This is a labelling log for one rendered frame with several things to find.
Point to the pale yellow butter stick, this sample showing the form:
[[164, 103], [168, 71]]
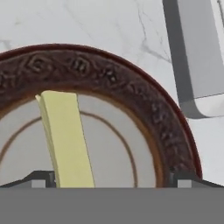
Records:
[[67, 140]]

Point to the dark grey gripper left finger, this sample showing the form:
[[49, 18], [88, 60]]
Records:
[[38, 178]]

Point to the brown rimmed white plate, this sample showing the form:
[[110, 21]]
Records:
[[122, 87]]

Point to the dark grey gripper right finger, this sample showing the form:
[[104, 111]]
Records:
[[183, 179]]

